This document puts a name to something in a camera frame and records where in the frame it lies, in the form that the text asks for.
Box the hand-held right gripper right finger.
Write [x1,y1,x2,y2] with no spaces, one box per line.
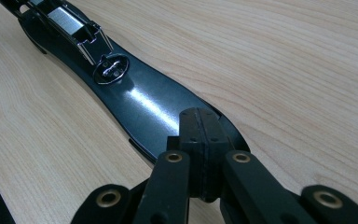
[199,106,236,203]

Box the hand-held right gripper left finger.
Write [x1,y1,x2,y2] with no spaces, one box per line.
[167,106,207,201]

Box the black long-reach stapler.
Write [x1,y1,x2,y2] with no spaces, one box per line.
[0,0,252,165]

